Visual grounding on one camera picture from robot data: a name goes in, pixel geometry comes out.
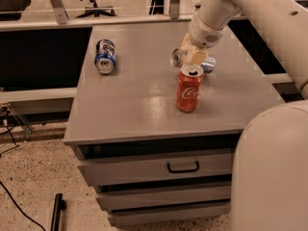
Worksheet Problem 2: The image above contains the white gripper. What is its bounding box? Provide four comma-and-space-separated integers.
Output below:
181, 12, 225, 65

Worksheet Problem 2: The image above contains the red coca-cola can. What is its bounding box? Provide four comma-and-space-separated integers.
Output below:
176, 64, 204, 113

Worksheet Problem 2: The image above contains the black bar on floor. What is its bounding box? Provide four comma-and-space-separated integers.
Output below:
50, 193, 66, 231

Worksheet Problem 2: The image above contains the grey drawer cabinet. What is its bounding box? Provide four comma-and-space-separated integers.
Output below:
63, 20, 286, 228

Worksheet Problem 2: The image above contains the black drawer handle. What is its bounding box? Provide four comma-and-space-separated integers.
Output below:
167, 161, 200, 174

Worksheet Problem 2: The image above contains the dark chair at left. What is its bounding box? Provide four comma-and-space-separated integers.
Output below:
0, 0, 31, 21

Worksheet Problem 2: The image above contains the metal wire rack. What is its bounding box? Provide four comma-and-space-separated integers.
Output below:
0, 103, 33, 141

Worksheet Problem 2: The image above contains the bottom grey drawer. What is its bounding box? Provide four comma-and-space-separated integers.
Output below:
108, 201, 230, 227

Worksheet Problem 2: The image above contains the silver blue redbull can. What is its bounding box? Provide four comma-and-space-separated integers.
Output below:
170, 48, 216, 74

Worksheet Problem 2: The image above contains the black cable on floor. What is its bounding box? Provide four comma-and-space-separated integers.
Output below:
0, 125, 47, 231

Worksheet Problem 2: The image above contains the middle grey drawer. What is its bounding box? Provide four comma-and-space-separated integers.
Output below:
96, 181, 231, 212

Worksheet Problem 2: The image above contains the blue pepsi can lying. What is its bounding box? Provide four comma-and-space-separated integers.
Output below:
94, 39, 116, 74

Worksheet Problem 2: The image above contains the top grey drawer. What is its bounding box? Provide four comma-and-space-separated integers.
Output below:
78, 148, 233, 186

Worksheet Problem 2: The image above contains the grey drawer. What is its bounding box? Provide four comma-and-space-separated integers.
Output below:
78, 148, 233, 186
108, 201, 230, 227
96, 181, 231, 212

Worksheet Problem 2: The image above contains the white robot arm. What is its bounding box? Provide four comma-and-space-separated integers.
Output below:
183, 0, 308, 231

